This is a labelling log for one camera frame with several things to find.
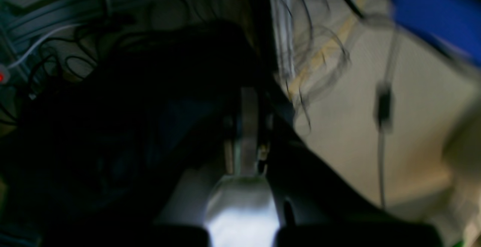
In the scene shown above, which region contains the grey hanging cable with connector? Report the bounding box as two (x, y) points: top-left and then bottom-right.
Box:
(374, 29), (401, 210)

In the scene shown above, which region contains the left gripper black left finger side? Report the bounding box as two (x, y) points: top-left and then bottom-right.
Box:
(42, 88), (241, 247)

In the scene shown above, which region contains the yellow floor cable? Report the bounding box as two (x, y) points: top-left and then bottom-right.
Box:
(287, 0), (367, 99)

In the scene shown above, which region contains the left gripper black right finger side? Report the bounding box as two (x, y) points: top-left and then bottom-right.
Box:
(240, 87), (443, 247)

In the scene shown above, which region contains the blue object under table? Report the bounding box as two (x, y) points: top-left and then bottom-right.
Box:
(392, 0), (481, 68)

